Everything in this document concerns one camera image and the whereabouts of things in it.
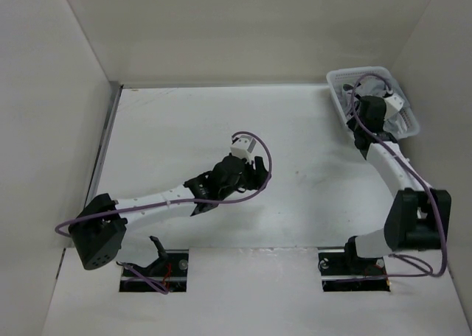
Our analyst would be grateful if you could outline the grey tank top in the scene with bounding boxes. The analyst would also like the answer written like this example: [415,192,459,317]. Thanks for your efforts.
[341,77,408,135]

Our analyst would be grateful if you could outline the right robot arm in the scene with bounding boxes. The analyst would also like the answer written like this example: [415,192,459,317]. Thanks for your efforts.
[341,96,451,274]

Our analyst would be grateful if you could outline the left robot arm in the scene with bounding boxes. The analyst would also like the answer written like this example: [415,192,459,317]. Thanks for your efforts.
[67,155,271,270]

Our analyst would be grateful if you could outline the white plastic basket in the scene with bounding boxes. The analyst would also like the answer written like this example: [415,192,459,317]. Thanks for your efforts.
[326,66,420,139]

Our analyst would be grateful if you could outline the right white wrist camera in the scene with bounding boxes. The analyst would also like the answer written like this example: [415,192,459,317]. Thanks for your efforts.
[383,94,404,120]

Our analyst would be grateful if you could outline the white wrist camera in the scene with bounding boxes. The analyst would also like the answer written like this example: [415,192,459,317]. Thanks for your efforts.
[383,94,404,120]
[230,135,257,164]

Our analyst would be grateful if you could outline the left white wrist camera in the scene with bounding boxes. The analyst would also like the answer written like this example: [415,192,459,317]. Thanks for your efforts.
[230,135,257,164]

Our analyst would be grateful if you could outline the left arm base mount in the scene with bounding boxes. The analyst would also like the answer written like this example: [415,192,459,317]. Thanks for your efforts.
[119,250,190,293]

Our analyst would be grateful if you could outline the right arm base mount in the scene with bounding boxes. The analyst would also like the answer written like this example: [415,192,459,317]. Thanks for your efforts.
[318,250,390,292]

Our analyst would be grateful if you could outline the metal table edge rail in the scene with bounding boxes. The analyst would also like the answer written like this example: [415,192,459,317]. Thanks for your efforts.
[84,81,123,206]

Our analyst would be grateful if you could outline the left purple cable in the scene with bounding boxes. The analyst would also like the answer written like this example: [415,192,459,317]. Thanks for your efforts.
[55,130,274,296]

